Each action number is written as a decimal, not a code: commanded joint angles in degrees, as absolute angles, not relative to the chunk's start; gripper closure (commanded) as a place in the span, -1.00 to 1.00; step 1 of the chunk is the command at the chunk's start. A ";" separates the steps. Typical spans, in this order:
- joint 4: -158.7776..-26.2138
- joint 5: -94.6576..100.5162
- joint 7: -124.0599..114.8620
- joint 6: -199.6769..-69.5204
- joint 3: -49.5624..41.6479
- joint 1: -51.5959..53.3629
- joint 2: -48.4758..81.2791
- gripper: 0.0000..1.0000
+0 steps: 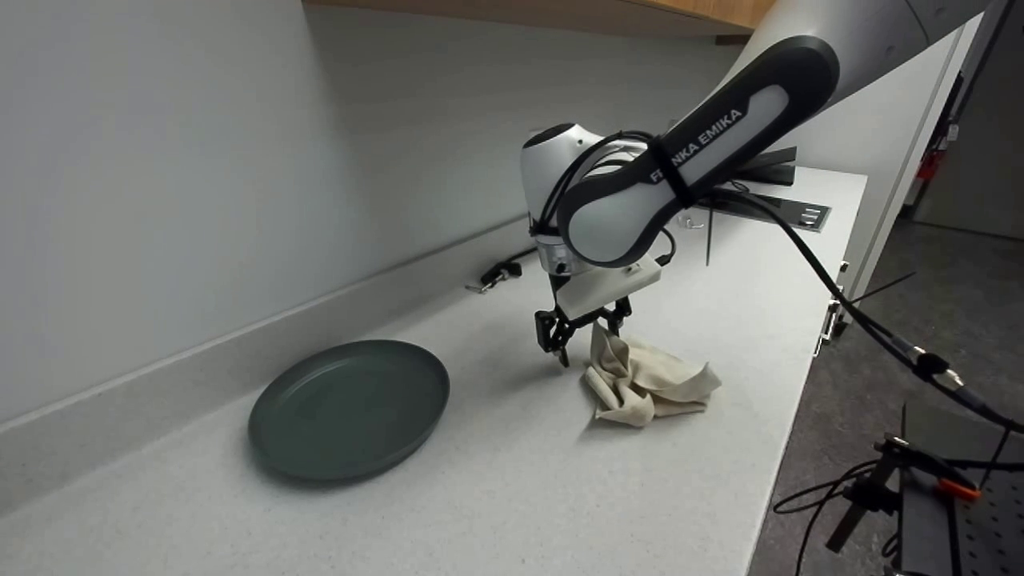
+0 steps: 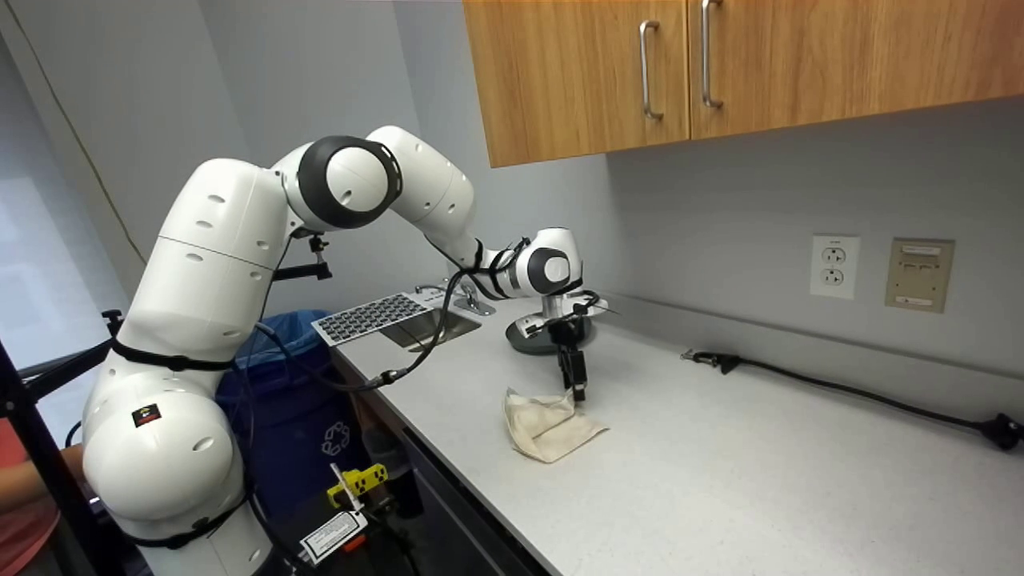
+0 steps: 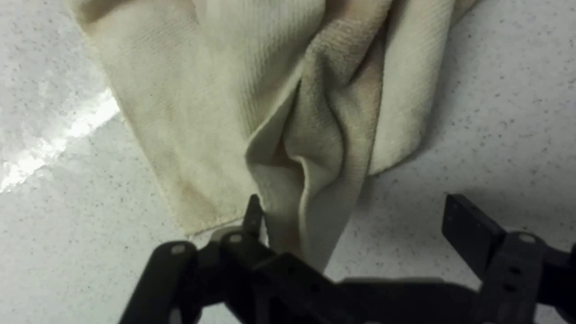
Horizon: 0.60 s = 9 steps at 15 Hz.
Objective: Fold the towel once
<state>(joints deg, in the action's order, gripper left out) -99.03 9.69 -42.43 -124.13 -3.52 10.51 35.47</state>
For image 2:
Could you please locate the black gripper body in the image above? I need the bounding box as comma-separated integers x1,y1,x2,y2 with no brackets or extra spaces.
544,313,592,366

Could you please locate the stained beige towel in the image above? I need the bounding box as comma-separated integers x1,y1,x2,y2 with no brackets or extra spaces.
499,383,612,467

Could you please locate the dark green plate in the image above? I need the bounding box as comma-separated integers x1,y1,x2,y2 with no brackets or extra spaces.
501,313,568,359

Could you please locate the dark base cabinet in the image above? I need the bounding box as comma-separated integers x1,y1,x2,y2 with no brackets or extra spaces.
339,361,553,576

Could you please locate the yellow tool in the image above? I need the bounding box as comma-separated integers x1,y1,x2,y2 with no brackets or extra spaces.
323,462,394,510

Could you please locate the white power outlet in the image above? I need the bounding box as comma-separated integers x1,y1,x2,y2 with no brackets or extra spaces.
805,233,864,304

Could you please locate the blue recycling bin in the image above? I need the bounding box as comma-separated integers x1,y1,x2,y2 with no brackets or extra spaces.
218,307,372,525

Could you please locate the small white device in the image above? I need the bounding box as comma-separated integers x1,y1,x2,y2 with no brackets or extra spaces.
300,510,372,555

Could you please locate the black metal stand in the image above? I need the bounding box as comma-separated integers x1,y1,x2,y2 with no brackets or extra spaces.
0,337,121,576

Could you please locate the person in red shirt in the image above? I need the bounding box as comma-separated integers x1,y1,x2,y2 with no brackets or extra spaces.
0,414,89,576

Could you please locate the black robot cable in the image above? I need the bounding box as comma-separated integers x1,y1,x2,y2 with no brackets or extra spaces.
364,235,537,389

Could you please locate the black cable with plug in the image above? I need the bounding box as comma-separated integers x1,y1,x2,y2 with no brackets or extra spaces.
683,350,1024,453

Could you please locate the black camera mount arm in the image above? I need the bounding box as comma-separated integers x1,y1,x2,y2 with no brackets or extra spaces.
267,229,334,288

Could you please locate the metal cabinet handle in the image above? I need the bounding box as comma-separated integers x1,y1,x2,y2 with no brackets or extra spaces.
698,0,725,112
634,16,665,125

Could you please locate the beige wall plate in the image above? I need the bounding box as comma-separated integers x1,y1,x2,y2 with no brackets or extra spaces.
882,233,955,315

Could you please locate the wooden wall cabinet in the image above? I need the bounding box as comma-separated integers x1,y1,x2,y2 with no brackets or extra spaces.
461,0,1024,170

